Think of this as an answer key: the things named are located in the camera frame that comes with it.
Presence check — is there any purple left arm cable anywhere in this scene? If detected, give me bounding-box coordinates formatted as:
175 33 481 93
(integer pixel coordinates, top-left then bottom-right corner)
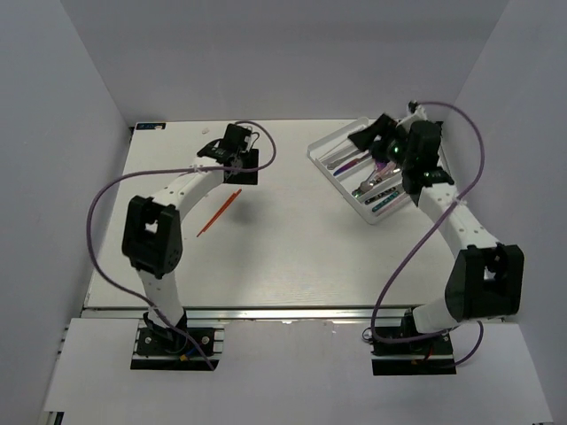
86 120 278 371

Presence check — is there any teal handled silver fork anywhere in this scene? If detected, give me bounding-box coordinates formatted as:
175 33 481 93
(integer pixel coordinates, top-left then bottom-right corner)
372 191 400 213

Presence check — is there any clear chopstick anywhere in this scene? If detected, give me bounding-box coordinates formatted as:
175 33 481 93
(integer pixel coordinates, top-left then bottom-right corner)
319 136 352 161

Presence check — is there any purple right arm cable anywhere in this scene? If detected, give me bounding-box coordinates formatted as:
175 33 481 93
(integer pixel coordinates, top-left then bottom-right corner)
370 101 486 367

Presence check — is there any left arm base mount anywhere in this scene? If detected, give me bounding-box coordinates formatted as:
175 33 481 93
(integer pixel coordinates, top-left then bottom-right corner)
130 313 224 372

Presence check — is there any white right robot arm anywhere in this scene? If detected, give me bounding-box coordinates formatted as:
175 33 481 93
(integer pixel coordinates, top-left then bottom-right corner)
348 114 524 353

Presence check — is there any blue label sticker left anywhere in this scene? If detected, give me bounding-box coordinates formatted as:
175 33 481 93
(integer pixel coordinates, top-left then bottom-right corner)
135 122 167 131

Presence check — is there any black handled silver fork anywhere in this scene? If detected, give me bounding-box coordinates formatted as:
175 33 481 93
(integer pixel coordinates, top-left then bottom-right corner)
364 187 399 205

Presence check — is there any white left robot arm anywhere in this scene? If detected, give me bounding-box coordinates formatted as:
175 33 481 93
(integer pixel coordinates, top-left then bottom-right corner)
121 122 259 353

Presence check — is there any orange chopstick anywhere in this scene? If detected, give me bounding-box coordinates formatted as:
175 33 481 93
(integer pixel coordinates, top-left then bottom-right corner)
197 189 242 237

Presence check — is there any pink handled silver spoon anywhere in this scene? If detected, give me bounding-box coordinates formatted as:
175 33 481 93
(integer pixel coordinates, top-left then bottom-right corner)
358 163 400 193

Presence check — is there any ornate silver table knife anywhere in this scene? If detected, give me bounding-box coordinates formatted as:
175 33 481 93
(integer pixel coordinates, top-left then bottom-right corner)
326 151 370 171

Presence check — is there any white compartment cutlery tray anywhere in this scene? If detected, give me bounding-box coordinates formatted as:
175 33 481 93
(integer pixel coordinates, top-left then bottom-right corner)
307 117 409 225

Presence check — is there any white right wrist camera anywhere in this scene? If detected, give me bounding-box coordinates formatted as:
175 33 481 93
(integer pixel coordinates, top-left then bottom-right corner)
403 101 428 129

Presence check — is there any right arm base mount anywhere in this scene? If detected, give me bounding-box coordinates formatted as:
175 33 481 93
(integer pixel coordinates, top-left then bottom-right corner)
361 328 456 376

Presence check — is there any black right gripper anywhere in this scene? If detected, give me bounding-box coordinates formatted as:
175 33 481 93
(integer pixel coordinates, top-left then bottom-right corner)
347 114 414 171

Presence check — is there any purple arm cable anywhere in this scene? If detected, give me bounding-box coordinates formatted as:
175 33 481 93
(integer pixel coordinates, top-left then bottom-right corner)
86 120 278 371
370 101 486 367

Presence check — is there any iridescent rainbow steak knife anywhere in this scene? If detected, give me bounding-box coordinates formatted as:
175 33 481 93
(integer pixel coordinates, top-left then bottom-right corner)
333 154 370 175

